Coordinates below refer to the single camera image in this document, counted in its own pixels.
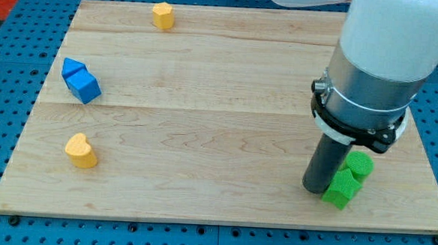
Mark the yellow hexagon block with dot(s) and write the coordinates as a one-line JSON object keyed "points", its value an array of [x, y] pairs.
{"points": [[163, 17]]}

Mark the yellow heart block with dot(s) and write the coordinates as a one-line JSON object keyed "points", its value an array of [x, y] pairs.
{"points": [[80, 152]]}

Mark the green cylinder block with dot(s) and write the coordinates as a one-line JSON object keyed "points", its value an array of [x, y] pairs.
{"points": [[360, 164]]}

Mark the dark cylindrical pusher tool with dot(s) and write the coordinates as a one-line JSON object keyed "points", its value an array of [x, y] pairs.
{"points": [[325, 162]]}

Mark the wooden board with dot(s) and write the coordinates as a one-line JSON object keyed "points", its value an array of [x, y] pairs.
{"points": [[207, 123]]}

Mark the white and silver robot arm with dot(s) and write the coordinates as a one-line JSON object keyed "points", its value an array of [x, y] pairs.
{"points": [[385, 52]]}

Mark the blue triangle block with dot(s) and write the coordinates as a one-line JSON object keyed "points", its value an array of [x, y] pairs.
{"points": [[70, 67]]}

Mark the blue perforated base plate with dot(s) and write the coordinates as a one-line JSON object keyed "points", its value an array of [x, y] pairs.
{"points": [[30, 38]]}

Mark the blue cube block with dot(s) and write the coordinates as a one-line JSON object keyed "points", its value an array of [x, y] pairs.
{"points": [[84, 86]]}

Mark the green star block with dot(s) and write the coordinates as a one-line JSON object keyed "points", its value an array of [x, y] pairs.
{"points": [[342, 189]]}

